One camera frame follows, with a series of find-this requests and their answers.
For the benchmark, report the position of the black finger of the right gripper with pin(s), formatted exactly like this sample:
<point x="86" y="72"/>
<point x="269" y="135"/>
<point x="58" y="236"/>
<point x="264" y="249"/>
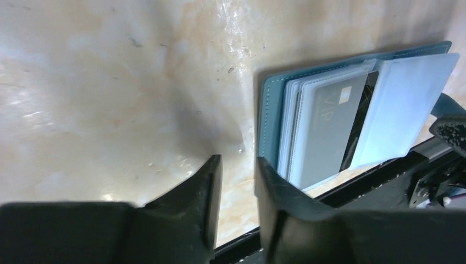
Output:
<point x="450" y="129"/>

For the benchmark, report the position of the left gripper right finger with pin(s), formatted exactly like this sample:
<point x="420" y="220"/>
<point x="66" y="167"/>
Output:
<point x="295" y="228"/>

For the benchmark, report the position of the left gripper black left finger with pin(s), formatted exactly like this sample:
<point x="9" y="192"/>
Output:
<point x="178" y="227"/>

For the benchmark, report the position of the black VIP credit card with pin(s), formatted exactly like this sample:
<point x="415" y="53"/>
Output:
<point x="326" y="126"/>

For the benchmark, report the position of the teal card holder wallet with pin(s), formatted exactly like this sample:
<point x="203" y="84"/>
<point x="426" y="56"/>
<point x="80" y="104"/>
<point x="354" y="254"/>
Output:
<point x="409" y="84"/>

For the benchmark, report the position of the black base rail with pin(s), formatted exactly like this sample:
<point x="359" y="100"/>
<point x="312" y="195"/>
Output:
<point x="386" y="187"/>

